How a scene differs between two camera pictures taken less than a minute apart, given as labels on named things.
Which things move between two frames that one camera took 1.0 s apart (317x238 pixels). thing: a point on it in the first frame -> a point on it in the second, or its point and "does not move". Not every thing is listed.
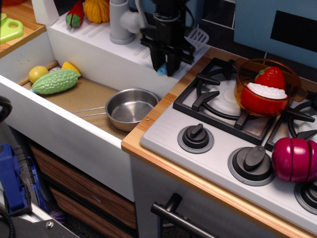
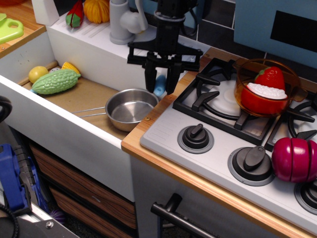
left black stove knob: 195,139 does not move
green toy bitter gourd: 60,81 does not move
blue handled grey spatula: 196,37 -> 160,86
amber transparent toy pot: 265,88 does not move
